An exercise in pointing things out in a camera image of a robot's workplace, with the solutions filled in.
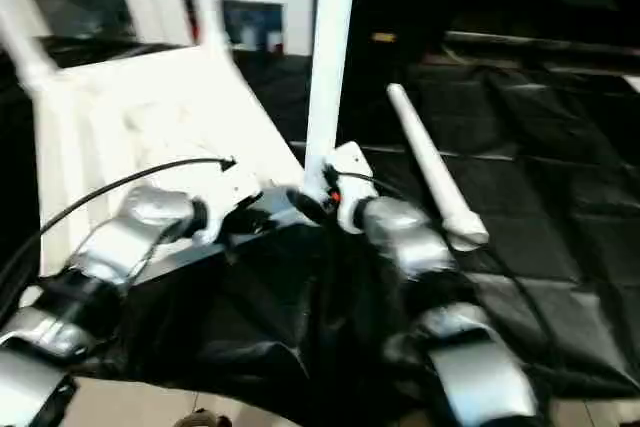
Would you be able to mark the white plastic table top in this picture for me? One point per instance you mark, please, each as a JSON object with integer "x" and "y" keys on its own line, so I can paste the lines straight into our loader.
{"x": 150, "y": 112}

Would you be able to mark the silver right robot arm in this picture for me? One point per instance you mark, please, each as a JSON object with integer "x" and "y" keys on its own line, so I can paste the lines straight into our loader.
{"x": 410, "y": 237}

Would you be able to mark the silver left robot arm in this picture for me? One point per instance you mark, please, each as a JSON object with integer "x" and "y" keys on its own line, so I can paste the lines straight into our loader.
{"x": 125, "y": 227}

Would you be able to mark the small tan label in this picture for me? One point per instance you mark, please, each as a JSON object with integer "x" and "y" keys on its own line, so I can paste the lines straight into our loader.
{"x": 384, "y": 37}

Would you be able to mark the black plastic mat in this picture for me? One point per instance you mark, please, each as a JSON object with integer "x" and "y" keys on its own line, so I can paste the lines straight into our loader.
{"x": 550, "y": 172}

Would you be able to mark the dark grey robot foot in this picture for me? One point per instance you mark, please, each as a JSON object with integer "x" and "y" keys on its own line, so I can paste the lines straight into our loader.
{"x": 205, "y": 419}

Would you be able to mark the long black bar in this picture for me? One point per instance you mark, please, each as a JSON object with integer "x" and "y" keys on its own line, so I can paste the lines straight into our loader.
{"x": 540, "y": 43}

